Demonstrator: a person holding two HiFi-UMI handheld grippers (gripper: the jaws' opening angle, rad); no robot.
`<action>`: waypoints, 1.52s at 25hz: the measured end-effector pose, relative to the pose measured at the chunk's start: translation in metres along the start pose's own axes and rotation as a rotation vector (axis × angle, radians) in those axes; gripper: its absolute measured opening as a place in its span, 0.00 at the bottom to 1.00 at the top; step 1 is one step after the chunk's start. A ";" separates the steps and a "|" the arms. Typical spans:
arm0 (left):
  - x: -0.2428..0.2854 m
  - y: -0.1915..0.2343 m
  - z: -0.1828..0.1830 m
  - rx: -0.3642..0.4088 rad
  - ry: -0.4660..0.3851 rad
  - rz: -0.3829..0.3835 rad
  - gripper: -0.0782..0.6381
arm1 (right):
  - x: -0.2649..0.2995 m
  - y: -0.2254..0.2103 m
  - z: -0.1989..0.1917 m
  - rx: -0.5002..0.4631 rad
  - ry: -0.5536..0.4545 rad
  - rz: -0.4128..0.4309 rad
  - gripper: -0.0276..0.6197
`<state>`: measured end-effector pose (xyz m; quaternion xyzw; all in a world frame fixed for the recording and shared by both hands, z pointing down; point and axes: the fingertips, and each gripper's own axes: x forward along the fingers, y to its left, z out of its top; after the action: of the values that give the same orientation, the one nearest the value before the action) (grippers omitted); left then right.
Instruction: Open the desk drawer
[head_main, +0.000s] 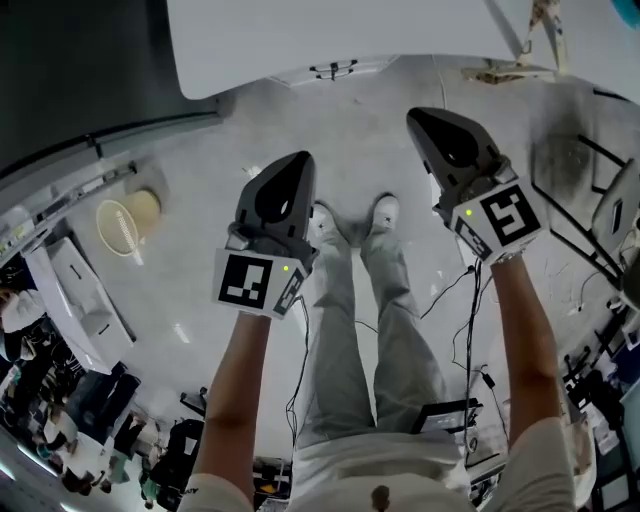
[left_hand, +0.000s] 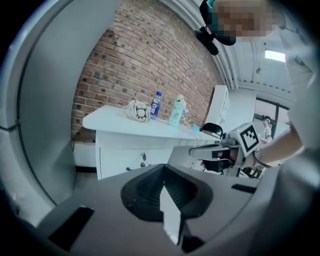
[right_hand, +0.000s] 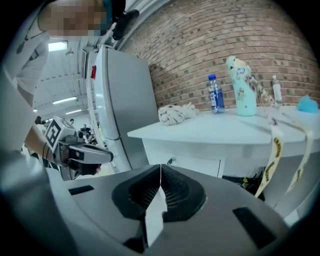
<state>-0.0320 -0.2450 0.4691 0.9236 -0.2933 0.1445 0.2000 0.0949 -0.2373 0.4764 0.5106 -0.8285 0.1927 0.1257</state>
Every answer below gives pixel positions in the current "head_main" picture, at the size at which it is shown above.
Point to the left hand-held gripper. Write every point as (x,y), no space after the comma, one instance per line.
(245,282)

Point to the black power adapter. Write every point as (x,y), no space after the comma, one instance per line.
(488,377)

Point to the person's right white shoe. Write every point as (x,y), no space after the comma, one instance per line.
(387,210)

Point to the teal soft object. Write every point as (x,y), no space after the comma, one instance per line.
(629,10)

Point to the white shelf unit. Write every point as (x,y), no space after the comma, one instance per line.
(60,200)

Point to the white marbled board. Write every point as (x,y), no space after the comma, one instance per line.
(55,310)

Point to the white drawer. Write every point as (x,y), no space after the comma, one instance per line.
(367,67)

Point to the white desk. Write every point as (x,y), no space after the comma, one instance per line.
(325,30)

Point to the grey chair black legs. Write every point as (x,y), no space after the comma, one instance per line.
(615,210)

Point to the person's grey trousers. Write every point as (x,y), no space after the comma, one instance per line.
(340,325)

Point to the grey metal cabinet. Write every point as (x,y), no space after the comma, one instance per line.
(75,65)

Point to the person's right forearm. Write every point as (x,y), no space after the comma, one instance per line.
(522,320)

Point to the black office chair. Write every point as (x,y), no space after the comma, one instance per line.
(182,450)

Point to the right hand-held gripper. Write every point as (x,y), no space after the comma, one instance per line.
(507,217)

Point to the person's left forearm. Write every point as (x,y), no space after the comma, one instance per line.
(240,365)

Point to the person's white shirt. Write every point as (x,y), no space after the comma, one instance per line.
(380,470)

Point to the black tablet screen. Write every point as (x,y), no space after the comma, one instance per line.
(445,417)

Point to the cream waste bin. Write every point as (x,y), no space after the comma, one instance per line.
(145,207)

